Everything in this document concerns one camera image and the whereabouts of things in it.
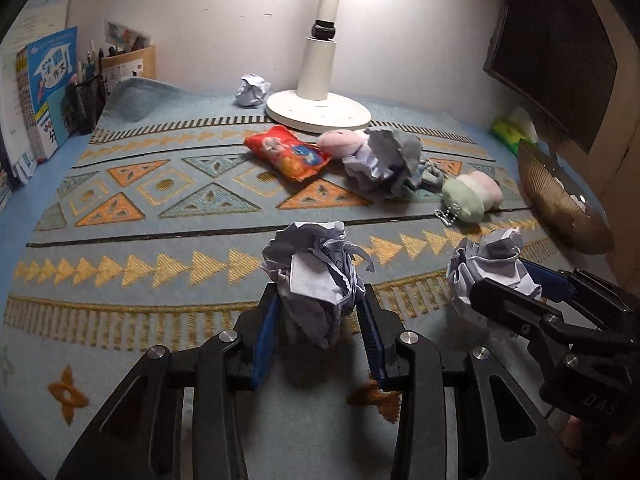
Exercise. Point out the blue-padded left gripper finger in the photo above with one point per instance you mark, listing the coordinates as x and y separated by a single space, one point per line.
136 432

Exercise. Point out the black mesh pen holder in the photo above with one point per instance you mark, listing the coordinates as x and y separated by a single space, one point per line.
88 100

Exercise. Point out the white desk lamp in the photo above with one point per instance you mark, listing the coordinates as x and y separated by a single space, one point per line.
312 107

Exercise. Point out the orange snack bag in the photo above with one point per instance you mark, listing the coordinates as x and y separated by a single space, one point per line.
293 158

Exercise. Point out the blue cover study book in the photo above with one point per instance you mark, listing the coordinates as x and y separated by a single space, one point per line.
44 70

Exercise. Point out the pink green dango plush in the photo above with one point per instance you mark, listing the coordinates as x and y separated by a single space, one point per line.
340 143

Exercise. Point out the grey crumpled paper on plush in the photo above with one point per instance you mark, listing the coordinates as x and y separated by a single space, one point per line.
391 160

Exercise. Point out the patterned teal woven mat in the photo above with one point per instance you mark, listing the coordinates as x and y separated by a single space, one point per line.
152 231

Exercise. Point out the brown woven tray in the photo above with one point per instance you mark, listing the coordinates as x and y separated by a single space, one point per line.
561 203

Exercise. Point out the black wall monitor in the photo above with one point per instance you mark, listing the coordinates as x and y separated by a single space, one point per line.
556 53

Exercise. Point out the person's hand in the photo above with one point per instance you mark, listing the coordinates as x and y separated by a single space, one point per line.
571 434

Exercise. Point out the small crumpled paper by lamp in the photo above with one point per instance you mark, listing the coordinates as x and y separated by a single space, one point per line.
252 91

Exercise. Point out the green tissue pack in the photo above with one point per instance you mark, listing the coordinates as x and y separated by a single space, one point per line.
514 128

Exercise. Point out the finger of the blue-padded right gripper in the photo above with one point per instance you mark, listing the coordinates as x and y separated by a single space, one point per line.
462 415

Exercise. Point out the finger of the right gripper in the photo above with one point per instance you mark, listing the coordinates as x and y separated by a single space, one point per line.
519 314
573 287

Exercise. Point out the paper ball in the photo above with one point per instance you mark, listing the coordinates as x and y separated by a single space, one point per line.
313 265
495 256

